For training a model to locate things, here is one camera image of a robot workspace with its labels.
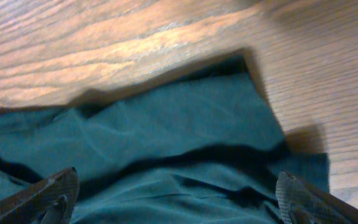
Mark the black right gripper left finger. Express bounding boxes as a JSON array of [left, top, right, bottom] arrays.
[[0, 167, 80, 224]]

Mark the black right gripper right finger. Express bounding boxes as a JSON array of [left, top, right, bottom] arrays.
[[275, 171, 358, 224]]

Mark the black t-shirt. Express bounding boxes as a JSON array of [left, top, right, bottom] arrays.
[[0, 56, 329, 223]]

